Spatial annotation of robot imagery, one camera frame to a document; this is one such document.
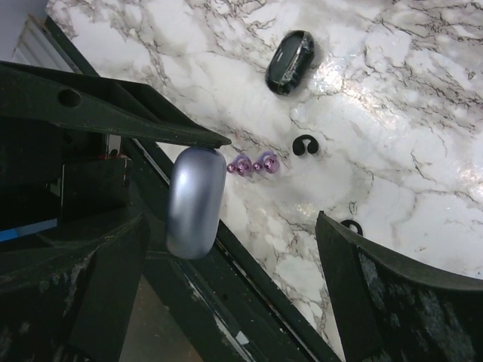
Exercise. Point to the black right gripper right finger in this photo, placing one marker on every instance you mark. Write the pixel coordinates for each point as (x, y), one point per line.
(389, 307)

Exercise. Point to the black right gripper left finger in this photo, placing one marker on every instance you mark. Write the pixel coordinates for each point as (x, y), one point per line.
(70, 277)

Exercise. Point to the lavender earbud charging case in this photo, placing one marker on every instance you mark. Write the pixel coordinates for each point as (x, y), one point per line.
(194, 202)

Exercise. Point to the black earbud charging case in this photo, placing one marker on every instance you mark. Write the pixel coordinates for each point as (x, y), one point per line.
(290, 62)

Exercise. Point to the black clip earbud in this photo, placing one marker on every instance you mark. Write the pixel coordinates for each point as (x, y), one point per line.
(305, 143)
(353, 226)

